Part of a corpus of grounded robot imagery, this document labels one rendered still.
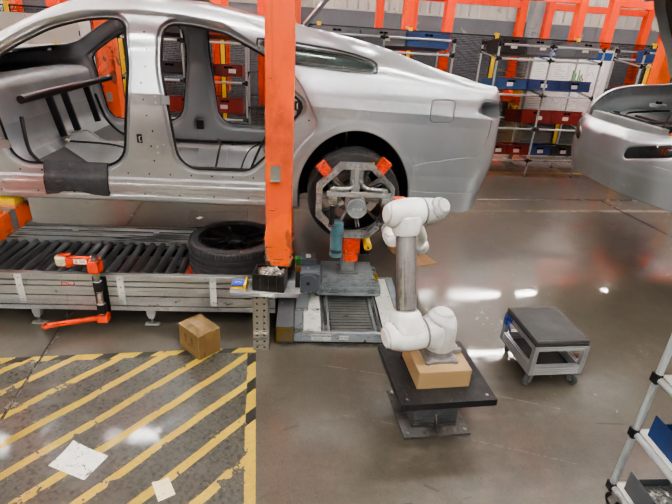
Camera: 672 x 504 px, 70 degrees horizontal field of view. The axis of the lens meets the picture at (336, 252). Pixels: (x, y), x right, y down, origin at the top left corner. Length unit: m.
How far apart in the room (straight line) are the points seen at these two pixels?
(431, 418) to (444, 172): 1.72
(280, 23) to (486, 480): 2.52
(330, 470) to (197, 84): 3.85
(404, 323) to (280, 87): 1.44
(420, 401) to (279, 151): 1.57
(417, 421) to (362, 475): 0.43
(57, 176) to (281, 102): 1.75
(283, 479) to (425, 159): 2.24
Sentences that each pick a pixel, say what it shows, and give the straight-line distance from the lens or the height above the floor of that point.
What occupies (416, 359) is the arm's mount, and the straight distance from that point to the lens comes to 2.58.
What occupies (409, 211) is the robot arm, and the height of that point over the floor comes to 1.18.
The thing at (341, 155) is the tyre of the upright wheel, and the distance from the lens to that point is 3.34.
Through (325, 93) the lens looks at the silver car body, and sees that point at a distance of 3.32.
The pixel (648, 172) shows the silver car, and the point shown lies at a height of 1.03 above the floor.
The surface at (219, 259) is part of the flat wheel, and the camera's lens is 3.36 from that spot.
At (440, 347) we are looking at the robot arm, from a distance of 2.52.
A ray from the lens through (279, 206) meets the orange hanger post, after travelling 2.95.
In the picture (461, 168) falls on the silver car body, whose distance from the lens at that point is 3.59.
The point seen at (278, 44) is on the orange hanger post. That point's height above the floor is 1.84.
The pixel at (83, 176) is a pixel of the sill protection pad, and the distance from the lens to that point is 3.77.
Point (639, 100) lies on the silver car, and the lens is 6.18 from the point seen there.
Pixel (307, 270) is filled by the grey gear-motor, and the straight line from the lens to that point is 3.33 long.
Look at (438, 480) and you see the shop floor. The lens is 2.59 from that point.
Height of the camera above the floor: 1.93
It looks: 25 degrees down
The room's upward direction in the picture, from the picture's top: 4 degrees clockwise
